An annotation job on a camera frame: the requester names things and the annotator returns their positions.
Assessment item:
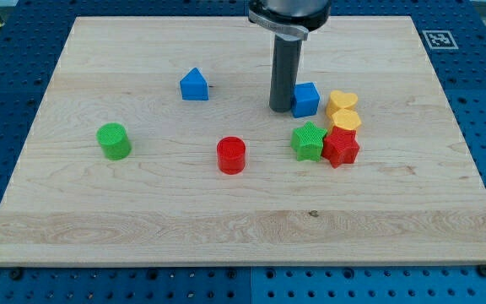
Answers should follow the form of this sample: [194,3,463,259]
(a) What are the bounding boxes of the red cylinder block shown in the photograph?
[217,136,246,175]

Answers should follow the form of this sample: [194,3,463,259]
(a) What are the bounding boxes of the green cylinder block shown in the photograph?
[96,122,132,160]

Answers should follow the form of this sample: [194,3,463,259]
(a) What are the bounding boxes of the red star block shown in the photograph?
[321,127,360,168]

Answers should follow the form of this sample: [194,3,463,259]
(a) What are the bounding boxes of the yellow heart block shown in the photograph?
[326,90,359,117]

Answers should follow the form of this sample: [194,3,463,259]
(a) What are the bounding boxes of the green star block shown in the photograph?
[290,122,327,161]

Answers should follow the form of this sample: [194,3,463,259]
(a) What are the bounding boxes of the blue triangle block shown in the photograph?
[180,68,208,100]

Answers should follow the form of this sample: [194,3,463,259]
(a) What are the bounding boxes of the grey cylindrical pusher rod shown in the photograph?
[269,35,302,112]

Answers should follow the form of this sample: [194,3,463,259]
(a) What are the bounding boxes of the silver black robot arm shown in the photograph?
[248,0,332,112]

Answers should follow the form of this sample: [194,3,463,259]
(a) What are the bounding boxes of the white fiducial marker tag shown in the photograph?
[422,30,458,50]

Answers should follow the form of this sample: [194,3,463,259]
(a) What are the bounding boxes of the blue cube block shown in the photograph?
[292,83,320,118]

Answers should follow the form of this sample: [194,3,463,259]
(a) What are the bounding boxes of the light wooden board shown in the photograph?
[0,16,486,268]

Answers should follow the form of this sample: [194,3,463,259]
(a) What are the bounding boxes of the yellow hexagon block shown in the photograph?
[329,109,362,132]

